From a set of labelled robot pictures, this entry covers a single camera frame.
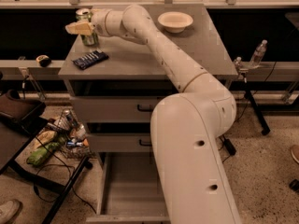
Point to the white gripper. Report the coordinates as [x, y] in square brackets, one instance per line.
[99, 22]

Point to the green soda can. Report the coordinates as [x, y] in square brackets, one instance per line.
[86, 14]

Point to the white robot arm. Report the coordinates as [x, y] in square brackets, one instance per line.
[184, 126]

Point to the grey drawer cabinet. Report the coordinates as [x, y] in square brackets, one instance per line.
[130, 60]

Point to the top grey drawer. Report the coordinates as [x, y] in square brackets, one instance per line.
[118, 100]

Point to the bottom grey drawer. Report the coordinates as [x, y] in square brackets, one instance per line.
[130, 191]

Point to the dark blue snack bar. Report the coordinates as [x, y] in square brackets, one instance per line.
[90, 59]

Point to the black tape measure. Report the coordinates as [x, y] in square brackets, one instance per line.
[43, 60]

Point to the white bowl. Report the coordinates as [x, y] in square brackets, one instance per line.
[175, 22]

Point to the black side table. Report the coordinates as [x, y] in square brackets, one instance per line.
[20, 123]

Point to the green snack bag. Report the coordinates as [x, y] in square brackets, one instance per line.
[45, 150]

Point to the clear plastic water bottle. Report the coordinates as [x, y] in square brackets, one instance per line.
[258, 54]

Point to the black tripod stand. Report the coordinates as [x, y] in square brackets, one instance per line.
[243, 70]

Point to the white shoe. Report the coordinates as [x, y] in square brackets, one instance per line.
[9, 211]

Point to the brown shoe at right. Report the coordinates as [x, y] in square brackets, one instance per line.
[295, 153]

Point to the wire basket of items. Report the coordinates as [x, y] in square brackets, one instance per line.
[71, 134]

